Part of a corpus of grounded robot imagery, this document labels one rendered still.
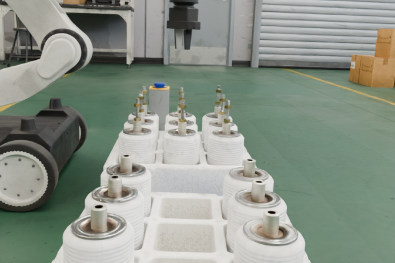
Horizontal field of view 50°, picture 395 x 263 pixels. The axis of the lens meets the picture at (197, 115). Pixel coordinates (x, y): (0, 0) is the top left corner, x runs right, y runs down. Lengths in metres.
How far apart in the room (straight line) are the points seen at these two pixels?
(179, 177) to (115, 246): 0.52
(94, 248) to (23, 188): 0.74
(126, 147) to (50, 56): 0.43
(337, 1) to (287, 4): 0.74
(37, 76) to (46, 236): 0.50
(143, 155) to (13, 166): 0.38
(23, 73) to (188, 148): 0.61
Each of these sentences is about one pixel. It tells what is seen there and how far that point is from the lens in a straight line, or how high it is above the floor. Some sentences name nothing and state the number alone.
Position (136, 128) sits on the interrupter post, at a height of 0.26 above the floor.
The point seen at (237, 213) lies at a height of 0.24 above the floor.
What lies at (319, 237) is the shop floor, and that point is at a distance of 1.20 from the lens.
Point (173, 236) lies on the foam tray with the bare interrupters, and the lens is 0.80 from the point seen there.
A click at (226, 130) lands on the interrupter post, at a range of 1.12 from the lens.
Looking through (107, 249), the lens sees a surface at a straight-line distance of 0.58.
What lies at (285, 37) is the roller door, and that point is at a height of 0.45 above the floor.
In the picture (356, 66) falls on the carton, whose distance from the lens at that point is 5.12.
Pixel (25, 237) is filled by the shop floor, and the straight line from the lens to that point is 1.18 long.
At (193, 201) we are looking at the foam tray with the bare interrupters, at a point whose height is 0.17.
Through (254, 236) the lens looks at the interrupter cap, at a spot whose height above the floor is 0.25.
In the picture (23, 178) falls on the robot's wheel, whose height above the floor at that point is 0.10.
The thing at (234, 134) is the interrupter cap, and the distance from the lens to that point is 1.13.
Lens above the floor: 0.52
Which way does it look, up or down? 11 degrees down
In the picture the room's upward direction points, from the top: 2 degrees clockwise
